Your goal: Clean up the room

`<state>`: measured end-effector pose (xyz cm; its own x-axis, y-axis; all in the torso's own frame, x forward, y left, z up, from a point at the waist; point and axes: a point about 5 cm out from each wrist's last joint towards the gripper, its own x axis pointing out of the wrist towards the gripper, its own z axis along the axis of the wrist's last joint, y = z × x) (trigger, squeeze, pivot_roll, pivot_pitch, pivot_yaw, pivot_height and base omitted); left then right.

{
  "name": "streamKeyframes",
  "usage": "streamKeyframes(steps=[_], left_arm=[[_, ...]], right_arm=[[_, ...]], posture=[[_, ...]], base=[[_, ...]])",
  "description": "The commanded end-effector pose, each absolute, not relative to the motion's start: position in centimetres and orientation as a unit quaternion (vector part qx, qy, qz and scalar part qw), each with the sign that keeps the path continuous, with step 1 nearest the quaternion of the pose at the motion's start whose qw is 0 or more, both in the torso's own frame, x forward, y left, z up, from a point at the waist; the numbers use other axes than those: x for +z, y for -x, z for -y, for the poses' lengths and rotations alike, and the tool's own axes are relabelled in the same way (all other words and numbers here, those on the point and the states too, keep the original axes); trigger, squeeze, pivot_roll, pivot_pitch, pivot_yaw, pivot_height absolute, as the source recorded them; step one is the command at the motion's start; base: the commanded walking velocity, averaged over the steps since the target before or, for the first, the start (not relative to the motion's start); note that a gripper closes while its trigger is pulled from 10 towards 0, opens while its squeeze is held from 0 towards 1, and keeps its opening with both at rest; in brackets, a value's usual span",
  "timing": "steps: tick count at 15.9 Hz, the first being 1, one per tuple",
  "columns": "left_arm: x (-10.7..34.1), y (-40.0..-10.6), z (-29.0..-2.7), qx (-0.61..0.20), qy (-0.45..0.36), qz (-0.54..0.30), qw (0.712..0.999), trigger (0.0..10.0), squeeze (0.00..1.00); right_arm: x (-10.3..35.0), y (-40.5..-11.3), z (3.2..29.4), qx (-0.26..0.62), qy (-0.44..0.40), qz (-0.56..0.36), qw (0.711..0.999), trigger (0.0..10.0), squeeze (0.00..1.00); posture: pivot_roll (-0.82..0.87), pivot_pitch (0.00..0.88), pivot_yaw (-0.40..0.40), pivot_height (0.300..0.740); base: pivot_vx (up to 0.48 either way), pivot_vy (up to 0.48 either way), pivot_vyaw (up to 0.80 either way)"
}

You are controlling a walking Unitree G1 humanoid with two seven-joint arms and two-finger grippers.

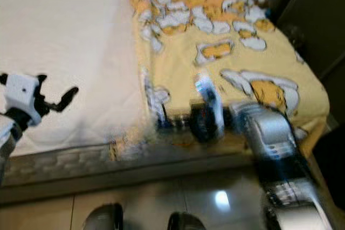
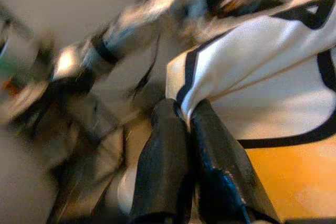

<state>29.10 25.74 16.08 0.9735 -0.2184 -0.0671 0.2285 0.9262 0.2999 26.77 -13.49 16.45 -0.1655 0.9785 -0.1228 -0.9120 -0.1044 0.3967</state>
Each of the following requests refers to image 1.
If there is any yellow cartoon print blanket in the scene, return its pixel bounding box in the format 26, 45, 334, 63
123, 0, 330, 162

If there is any white mattress bed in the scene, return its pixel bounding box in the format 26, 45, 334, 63
0, 0, 329, 189

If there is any grey robot right foot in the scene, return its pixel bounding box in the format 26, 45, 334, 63
167, 212, 208, 230

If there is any grey robot foot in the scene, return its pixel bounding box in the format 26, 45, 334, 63
84, 203, 123, 230
167, 212, 208, 230

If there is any grey robot left foot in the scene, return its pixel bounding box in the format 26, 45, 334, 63
84, 203, 123, 230

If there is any black storage bin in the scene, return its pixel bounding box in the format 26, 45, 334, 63
315, 125, 345, 194

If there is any dark grey wardrobe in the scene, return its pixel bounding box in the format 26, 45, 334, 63
275, 0, 345, 81

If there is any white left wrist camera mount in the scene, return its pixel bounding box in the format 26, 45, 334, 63
5, 74, 40, 115

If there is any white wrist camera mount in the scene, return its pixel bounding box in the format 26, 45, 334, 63
5, 74, 40, 115
194, 71, 227, 134

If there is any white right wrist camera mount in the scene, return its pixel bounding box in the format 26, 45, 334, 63
194, 71, 227, 134

